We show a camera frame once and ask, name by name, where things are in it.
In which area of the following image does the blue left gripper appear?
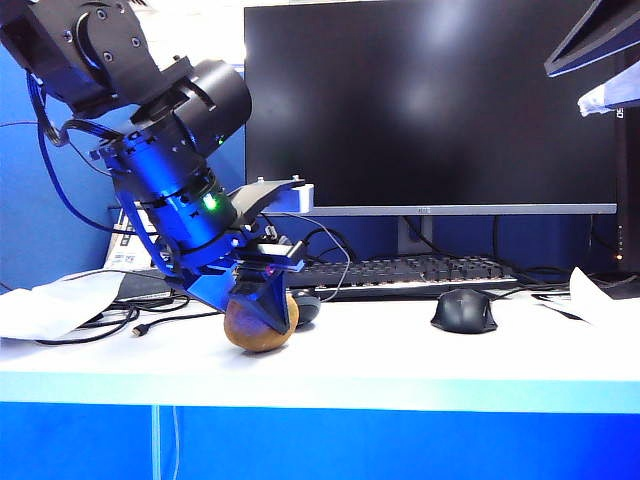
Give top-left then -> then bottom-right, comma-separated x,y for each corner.
152,233 -> 292,335

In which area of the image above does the brown potato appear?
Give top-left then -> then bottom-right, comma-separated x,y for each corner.
223,292 -> 300,354

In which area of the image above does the black upright computer mouse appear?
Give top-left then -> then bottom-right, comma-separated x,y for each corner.
430,288 -> 499,335

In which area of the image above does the black flat device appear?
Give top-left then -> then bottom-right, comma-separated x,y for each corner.
117,269 -> 176,301

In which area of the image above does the black computer keyboard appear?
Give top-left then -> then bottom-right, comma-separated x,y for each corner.
287,253 -> 521,301

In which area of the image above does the grey monitor stand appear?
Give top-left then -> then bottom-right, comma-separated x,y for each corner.
397,214 -> 434,259

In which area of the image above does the white labelled cardboard box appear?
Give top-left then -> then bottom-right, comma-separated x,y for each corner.
105,205 -> 154,272

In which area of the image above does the large white crumpled paper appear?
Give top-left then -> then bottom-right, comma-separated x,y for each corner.
0,269 -> 126,341

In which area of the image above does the black computer monitor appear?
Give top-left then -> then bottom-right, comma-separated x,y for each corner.
243,0 -> 619,216

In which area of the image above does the small white folded paper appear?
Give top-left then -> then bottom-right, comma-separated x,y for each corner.
532,267 -> 640,329

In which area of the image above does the dark object on paper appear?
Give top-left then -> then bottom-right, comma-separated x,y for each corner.
589,272 -> 640,301

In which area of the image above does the black computer tower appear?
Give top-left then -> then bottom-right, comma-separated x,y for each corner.
613,102 -> 640,274

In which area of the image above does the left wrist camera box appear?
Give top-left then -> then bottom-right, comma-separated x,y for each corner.
238,239 -> 307,275

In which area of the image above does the thin black cable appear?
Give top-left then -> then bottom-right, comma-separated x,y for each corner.
264,212 -> 353,303

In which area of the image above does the black USB cable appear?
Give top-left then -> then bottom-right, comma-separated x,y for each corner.
34,294 -> 221,346

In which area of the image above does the left wrist camera mount plate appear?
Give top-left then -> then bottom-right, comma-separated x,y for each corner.
227,175 -> 315,226

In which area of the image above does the wrist camera mount plate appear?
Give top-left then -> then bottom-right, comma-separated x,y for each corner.
227,175 -> 315,226
543,0 -> 640,119

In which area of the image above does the white hanging cable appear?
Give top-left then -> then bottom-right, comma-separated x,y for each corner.
171,404 -> 180,480
151,404 -> 162,480

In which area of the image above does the robot arm cable bundle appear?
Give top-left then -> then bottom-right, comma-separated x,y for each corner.
24,69 -> 126,236

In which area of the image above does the right wrist camera mount plate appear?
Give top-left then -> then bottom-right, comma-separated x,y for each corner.
543,0 -> 640,119

